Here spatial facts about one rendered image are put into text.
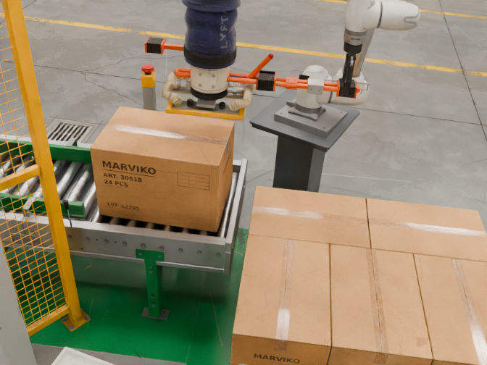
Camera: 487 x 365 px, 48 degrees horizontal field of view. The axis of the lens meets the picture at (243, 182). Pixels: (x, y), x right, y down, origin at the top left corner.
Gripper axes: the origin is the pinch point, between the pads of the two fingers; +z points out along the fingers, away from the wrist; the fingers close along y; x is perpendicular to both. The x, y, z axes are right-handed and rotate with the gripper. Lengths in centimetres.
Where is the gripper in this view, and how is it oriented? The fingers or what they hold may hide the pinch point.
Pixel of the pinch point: (345, 86)
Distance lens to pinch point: 243.6
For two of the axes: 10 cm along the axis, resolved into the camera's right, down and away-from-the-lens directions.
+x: 9.9, 1.1, -0.5
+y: -1.1, 5.9, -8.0
